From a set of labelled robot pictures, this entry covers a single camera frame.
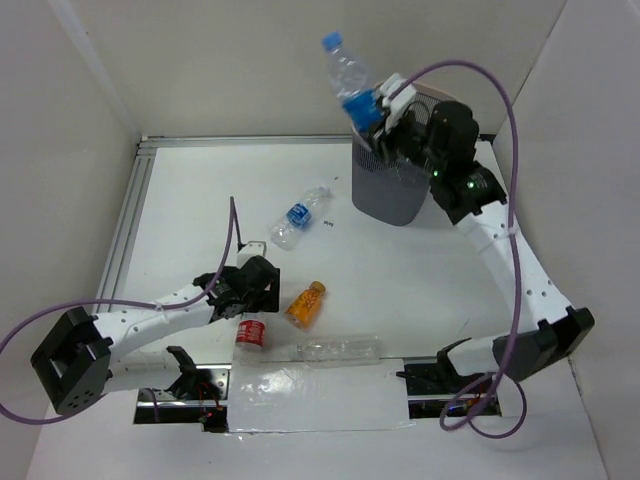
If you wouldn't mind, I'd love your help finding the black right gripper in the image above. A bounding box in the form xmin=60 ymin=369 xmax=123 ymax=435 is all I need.
xmin=359 ymin=105 xmax=445 ymax=176

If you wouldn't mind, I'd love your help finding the clear bottle red cap label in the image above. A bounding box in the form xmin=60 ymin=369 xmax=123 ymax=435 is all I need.
xmin=233 ymin=313 xmax=266 ymax=364

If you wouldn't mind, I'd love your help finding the clear bottle blue cap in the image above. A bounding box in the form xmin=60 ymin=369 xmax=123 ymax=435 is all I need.
xmin=322 ymin=32 xmax=382 ymax=133

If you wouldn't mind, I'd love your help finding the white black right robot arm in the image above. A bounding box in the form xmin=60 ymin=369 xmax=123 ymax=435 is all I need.
xmin=367 ymin=101 xmax=595 ymax=392

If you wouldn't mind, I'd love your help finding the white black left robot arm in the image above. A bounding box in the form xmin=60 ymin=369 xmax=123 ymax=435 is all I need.
xmin=31 ymin=255 xmax=280 ymax=415

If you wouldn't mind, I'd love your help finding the grey mesh waste bin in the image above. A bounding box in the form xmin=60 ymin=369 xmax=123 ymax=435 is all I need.
xmin=349 ymin=82 xmax=469 ymax=227

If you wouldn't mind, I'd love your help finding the small orange juice bottle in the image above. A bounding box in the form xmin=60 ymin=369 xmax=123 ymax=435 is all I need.
xmin=285 ymin=281 xmax=326 ymax=330

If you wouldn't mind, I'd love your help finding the clear bottle blue Aqua label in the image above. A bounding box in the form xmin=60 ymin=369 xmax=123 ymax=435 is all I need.
xmin=269 ymin=185 xmax=332 ymax=251

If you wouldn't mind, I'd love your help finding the clear crushed unlabelled bottle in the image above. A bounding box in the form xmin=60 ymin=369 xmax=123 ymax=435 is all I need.
xmin=291 ymin=335 xmax=383 ymax=368

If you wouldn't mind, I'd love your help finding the white taped cover sheet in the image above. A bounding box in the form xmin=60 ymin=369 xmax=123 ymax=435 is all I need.
xmin=227 ymin=360 xmax=412 ymax=433

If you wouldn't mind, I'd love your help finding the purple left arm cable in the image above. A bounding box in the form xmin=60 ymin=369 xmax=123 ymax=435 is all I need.
xmin=0 ymin=195 xmax=249 ymax=426

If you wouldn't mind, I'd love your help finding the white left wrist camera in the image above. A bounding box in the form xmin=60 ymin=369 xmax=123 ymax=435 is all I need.
xmin=236 ymin=241 xmax=267 ymax=268

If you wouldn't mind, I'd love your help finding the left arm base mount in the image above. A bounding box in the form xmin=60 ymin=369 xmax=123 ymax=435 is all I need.
xmin=133 ymin=346 xmax=231 ymax=434

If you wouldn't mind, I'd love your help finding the aluminium frame rail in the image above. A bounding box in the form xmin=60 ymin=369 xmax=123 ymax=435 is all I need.
xmin=96 ymin=136 xmax=157 ymax=300

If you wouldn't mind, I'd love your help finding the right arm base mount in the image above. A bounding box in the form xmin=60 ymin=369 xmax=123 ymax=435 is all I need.
xmin=396 ymin=338 xmax=501 ymax=420

